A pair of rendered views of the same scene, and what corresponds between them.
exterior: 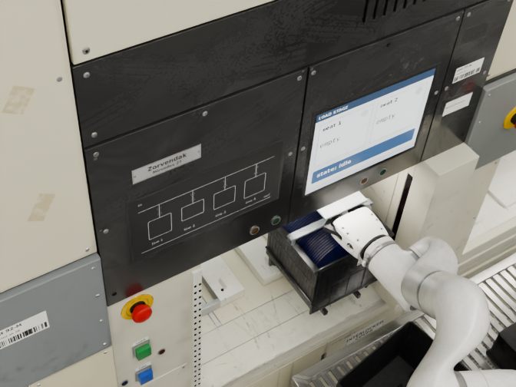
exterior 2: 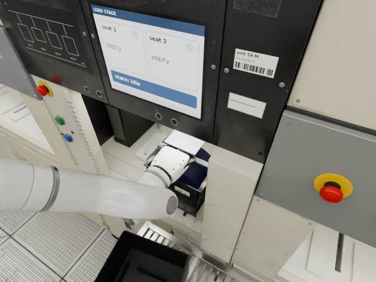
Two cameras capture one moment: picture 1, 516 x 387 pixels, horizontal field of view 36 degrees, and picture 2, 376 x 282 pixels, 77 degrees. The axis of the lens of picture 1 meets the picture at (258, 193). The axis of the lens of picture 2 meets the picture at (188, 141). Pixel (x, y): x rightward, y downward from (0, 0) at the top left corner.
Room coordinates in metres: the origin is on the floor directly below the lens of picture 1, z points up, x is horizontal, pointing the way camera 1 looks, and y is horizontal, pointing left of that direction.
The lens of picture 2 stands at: (1.02, -0.71, 1.83)
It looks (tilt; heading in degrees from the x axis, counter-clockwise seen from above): 44 degrees down; 66
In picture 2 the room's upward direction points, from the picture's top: straight up
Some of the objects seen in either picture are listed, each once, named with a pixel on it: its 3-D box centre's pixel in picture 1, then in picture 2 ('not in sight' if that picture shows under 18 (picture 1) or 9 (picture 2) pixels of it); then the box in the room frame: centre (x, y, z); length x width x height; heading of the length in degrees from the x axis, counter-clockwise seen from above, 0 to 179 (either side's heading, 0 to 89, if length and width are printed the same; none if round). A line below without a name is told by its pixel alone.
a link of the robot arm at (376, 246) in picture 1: (378, 253); (156, 178); (1.11, -0.28, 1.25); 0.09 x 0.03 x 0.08; 126
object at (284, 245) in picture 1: (326, 239); (185, 169); (1.24, -0.18, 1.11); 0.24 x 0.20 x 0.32; 126
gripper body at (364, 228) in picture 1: (362, 233); (168, 164); (1.16, -0.24, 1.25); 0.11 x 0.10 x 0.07; 36
